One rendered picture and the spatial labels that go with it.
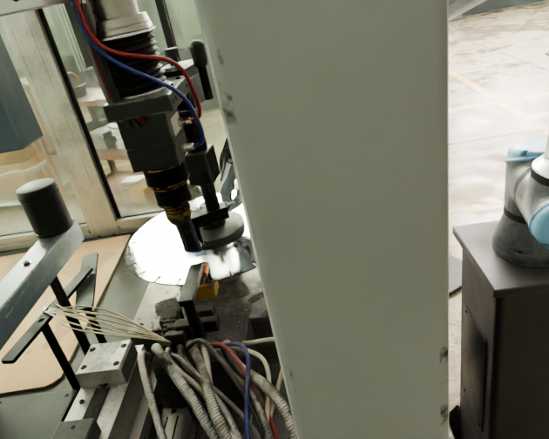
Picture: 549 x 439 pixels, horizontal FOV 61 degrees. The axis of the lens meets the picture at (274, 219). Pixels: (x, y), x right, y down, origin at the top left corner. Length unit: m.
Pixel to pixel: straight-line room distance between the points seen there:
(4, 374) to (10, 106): 0.63
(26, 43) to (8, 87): 0.75
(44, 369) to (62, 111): 0.66
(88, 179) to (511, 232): 1.06
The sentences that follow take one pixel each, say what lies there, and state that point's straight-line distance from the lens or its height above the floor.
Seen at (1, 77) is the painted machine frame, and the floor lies 1.29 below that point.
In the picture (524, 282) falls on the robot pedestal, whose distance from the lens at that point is 1.00.
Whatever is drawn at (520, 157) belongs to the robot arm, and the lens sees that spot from 0.96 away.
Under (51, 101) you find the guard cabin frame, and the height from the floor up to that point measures 1.15.
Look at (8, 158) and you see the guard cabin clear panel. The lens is 1.49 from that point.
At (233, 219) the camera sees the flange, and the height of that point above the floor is 0.96.
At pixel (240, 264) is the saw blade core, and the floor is 0.95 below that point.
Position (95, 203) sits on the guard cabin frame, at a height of 0.86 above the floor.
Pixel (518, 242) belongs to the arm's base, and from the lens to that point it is 1.04.
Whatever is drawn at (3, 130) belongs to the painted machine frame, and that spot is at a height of 1.24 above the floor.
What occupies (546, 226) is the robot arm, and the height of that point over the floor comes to 0.92.
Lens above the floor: 1.34
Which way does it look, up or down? 28 degrees down
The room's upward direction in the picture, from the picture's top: 11 degrees counter-clockwise
